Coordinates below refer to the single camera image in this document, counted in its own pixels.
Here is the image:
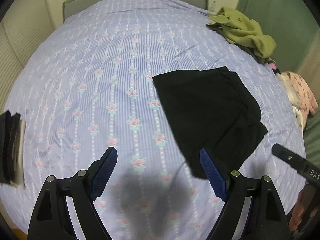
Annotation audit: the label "black pants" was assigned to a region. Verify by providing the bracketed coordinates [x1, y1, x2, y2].
[153, 67, 267, 179]

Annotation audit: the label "person's right hand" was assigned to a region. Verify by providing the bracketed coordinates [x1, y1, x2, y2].
[289, 185, 315, 231]

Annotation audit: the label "pink patterned garment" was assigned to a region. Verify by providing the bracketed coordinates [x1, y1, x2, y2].
[281, 72, 318, 115]

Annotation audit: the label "folded black clothes stack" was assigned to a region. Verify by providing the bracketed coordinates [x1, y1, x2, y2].
[1, 111, 21, 184]

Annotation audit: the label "white grey garment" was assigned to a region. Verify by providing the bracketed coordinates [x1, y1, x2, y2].
[276, 73, 308, 133]

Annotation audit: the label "folded grey cloth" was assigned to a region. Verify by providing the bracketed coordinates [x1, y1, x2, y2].
[11, 119, 26, 189]

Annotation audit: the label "magenta pink cloth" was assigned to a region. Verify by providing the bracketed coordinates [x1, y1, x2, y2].
[269, 62, 277, 70]

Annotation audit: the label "purple floral bed cover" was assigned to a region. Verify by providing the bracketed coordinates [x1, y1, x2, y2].
[1, 0, 305, 239]

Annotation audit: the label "olive green jacket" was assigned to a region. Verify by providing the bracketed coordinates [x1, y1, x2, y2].
[207, 7, 277, 64]

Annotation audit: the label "green curtain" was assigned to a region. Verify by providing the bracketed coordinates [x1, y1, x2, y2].
[236, 0, 320, 163]

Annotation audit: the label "white louvered wardrobe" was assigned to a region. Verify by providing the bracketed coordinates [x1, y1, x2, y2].
[1, 0, 53, 108]

